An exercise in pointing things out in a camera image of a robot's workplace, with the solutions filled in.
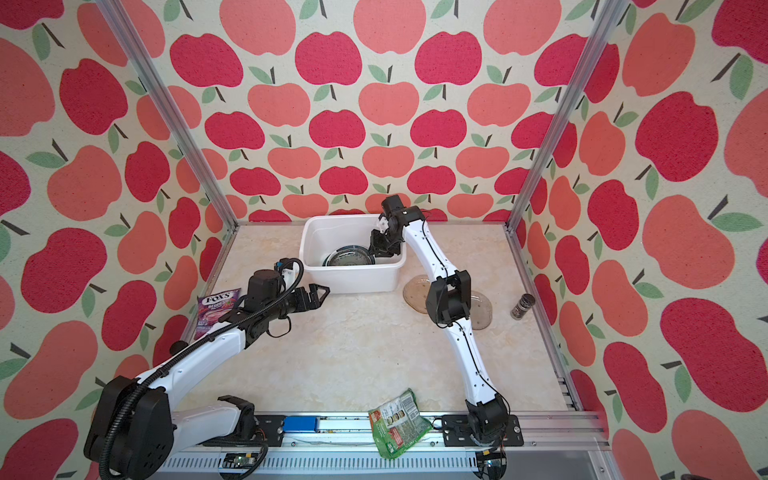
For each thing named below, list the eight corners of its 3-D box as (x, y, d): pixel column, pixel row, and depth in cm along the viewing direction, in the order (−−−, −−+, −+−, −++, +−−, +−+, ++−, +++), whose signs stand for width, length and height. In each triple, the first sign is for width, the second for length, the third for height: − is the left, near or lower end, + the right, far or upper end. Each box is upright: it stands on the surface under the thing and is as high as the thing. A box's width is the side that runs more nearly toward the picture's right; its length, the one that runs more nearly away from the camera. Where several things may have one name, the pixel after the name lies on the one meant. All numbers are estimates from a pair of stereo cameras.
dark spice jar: (516, 321, 95) (528, 305, 87) (507, 313, 97) (519, 296, 89) (524, 316, 97) (537, 299, 89) (516, 307, 99) (527, 291, 91)
